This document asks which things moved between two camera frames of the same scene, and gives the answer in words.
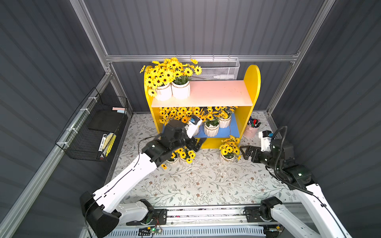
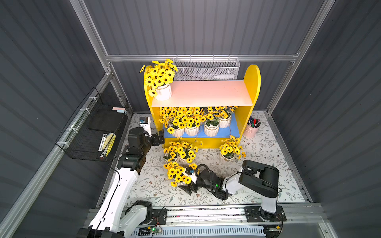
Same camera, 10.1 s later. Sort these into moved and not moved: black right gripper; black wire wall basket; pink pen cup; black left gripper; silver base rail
Moved: black right gripper; black left gripper
Not moved: black wire wall basket; silver base rail; pink pen cup
